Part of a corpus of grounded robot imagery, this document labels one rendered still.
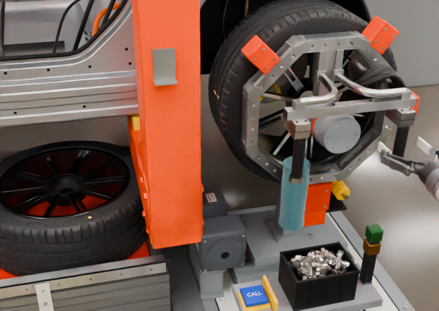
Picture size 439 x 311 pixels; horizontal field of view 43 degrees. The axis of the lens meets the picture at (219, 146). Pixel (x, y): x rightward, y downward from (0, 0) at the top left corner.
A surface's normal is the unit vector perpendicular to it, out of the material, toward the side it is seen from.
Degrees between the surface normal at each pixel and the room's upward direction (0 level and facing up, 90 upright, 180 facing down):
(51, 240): 90
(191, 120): 90
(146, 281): 90
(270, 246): 0
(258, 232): 0
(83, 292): 90
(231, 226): 0
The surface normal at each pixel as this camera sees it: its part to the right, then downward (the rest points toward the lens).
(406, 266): 0.01, -0.87
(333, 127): 0.25, 0.48
